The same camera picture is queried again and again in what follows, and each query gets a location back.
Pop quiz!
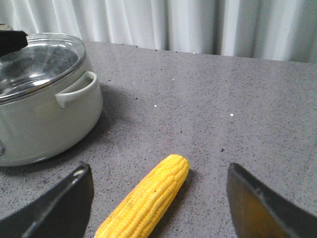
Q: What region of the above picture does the white pleated curtain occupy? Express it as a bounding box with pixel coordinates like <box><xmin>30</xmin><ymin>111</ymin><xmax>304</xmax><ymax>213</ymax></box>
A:
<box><xmin>0</xmin><ymin>0</ymin><xmax>317</xmax><ymax>63</ymax></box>

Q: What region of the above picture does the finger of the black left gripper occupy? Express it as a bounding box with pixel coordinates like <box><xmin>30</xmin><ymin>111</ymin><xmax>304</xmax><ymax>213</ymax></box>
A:
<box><xmin>0</xmin><ymin>23</ymin><xmax>28</xmax><ymax>57</ymax></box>

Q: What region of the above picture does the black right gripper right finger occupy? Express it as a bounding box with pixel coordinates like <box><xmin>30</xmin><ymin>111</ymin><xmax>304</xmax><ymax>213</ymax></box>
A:
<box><xmin>226</xmin><ymin>163</ymin><xmax>317</xmax><ymax>238</ymax></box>

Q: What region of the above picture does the pale green electric cooking pot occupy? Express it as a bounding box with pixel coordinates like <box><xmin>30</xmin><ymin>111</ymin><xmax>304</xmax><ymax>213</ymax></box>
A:
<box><xmin>0</xmin><ymin>56</ymin><xmax>103</xmax><ymax>167</ymax></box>

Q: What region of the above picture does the yellow plastic corn cob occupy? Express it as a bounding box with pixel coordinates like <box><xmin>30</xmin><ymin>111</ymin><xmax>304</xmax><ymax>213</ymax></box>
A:
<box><xmin>95</xmin><ymin>154</ymin><xmax>190</xmax><ymax>238</ymax></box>

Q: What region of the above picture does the glass pot lid steel rim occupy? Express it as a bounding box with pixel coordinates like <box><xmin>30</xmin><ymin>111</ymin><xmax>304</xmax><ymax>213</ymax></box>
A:
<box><xmin>0</xmin><ymin>33</ymin><xmax>86</xmax><ymax>102</ymax></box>

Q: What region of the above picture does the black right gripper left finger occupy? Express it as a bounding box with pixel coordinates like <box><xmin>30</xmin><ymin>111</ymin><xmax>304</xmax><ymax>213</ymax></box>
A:
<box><xmin>0</xmin><ymin>163</ymin><xmax>94</xmax><ymax>238</ymax></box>

